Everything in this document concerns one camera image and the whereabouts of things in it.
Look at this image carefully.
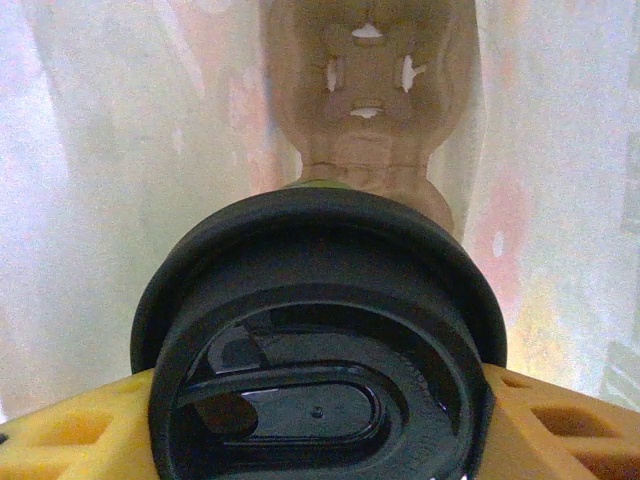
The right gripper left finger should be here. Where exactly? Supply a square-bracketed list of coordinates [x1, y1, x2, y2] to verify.
[0, 367, 161, 480]

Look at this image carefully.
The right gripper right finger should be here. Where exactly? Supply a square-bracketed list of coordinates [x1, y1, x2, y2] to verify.
[479, 362, 640, 480]

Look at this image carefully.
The white paper takeout bag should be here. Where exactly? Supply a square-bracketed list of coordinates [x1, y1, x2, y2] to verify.
[0, 0, 640, 424]

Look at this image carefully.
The black plastic cup lid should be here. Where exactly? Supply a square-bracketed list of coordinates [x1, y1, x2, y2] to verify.
[130, 187, 511, 480]

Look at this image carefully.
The brown cardboard cup carrier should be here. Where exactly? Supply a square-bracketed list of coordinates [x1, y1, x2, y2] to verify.
[259, 0, 481, 236]

